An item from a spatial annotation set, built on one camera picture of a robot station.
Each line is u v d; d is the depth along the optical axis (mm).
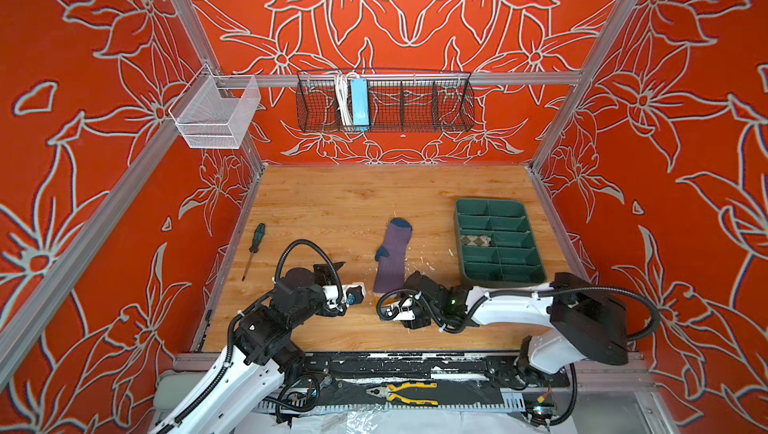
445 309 629
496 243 899
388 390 697
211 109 922
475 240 916
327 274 600
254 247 948
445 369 743
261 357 499
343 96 892
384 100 973
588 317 436
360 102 892
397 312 684
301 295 542
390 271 902
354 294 604
